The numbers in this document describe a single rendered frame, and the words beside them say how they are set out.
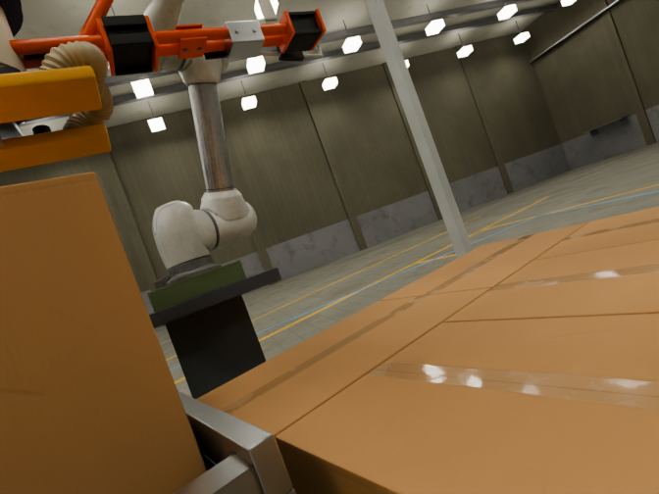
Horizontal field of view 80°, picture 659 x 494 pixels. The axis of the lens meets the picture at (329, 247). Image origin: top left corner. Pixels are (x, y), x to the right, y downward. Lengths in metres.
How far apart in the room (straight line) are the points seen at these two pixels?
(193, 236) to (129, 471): 0.97
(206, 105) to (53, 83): 0.89
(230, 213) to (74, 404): 1.06
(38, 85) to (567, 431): 0.72
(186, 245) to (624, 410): 1.22
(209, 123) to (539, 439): 1.34
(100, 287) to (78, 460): 0.18
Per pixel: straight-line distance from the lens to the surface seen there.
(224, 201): 1.48
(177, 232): 1.39
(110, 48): 0.82
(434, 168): 3.94
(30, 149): 0.86
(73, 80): 0.67
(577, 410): 0.46
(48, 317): 0.52
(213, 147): 1.50
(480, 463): 0.41
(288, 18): 0.94
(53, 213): 0.54
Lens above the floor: 0.77
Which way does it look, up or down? 1 degrees down
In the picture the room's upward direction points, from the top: 20 degrees counter-clockwise
